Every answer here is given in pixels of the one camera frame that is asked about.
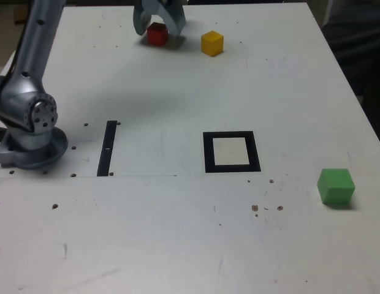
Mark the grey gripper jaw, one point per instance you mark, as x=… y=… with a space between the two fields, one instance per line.
x=176 y=18
x=140 y=18

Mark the red cube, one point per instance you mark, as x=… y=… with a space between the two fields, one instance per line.
x=157 y=36

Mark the yellow cube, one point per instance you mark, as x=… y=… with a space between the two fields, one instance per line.
x=212 y=44

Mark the green cube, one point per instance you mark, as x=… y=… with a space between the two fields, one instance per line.
x=335 y=186

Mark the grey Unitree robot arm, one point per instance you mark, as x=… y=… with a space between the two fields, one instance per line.
x=33 y=61

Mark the black tape square outline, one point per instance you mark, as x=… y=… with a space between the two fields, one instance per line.
x=208 y=153

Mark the brown cardboard box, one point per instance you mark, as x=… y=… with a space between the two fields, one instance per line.
x=21 y=15

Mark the black tape strip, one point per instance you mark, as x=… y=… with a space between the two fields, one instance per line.
x=106 y=137

